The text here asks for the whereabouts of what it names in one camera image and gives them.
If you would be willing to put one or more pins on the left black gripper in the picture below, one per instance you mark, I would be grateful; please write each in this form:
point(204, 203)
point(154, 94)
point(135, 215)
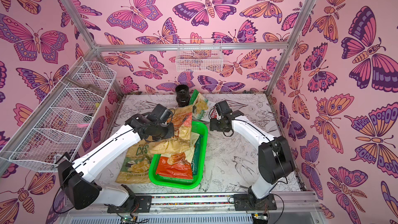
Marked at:
point(171, 134)

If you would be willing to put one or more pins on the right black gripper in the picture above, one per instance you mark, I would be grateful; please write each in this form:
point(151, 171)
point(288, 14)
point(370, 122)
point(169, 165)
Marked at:
point(216, 123)

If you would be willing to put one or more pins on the front mounting rail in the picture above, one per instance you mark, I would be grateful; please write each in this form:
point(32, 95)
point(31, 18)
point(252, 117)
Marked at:
point(213, 208)

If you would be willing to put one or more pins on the small white wire basket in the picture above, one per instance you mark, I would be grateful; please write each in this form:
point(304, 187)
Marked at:
point(199, 55)

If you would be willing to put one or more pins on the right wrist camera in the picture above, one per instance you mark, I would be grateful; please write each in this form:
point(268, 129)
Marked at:
point(223, 108)

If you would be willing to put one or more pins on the black camera lens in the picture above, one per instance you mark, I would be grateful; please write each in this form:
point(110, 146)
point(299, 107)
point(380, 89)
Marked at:
point(182, 95)

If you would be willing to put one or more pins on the dark green Real chips bag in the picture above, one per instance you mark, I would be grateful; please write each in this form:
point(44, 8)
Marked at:
point(196, 156)

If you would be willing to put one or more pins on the long white wire shelf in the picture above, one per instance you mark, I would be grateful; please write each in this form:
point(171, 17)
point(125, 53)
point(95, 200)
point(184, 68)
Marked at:
point(73, 95)

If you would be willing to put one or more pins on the yellow sour cream chips bag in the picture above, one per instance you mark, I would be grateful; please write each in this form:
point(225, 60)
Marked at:
point(136, 164)

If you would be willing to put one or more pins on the pink item in shelf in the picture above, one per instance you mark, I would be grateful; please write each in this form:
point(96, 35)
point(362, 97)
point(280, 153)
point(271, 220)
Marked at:
point(83, 125)

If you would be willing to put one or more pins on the black clip in shelf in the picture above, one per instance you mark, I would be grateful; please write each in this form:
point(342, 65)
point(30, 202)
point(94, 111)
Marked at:
point(60, 158)

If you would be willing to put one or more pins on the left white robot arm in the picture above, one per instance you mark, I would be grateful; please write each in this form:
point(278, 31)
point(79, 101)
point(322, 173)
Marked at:
point(77, 178)

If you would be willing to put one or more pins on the orange cream cassava chips bag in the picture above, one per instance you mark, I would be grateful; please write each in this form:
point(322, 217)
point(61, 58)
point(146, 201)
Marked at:
point(176, 165)

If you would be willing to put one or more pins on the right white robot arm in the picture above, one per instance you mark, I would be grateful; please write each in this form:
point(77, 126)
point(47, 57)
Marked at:
point(275, 160)

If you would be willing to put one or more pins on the green white Chuba chips bag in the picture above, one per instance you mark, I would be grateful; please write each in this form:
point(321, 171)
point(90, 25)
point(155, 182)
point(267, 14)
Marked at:
point(200, 106)

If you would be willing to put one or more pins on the green plastic basket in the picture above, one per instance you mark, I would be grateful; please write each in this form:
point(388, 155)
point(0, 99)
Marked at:
point(199, 160)

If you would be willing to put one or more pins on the tan kettle chips bag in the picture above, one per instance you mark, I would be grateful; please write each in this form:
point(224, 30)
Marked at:
point(182, 139)

